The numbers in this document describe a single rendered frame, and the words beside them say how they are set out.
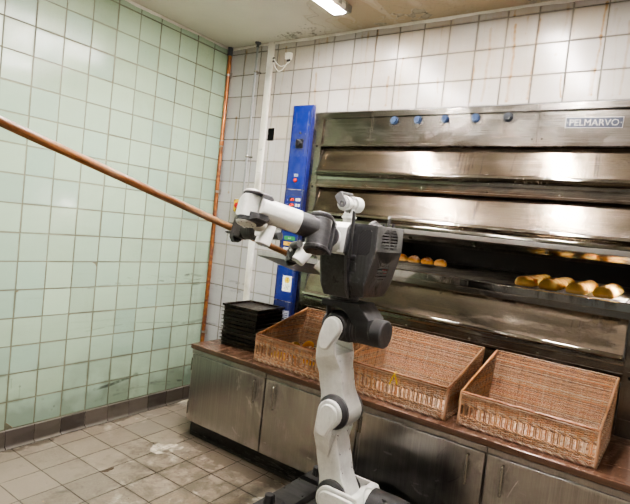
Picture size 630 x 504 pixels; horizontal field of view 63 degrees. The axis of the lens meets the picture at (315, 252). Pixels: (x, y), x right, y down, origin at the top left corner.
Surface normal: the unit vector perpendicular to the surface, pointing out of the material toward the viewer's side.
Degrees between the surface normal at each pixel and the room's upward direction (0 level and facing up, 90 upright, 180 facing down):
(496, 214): 70
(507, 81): 90
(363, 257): 90
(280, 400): 90
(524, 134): 90
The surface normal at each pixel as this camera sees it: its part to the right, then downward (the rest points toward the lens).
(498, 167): -0.49, -0.36
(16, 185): 0.81, 0.12
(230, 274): -0.57, -0.02
